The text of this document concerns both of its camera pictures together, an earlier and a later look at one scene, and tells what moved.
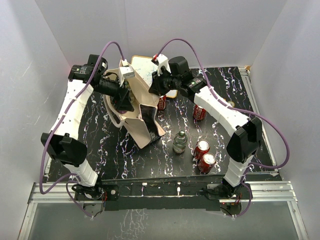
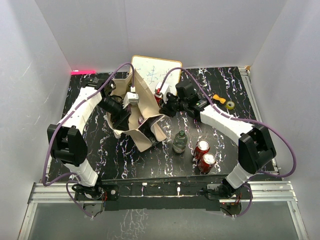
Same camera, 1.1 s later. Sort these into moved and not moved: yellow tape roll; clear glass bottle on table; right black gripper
Moved: right black gripper
Not moved: clear glass bottle on table; yellow tape roll
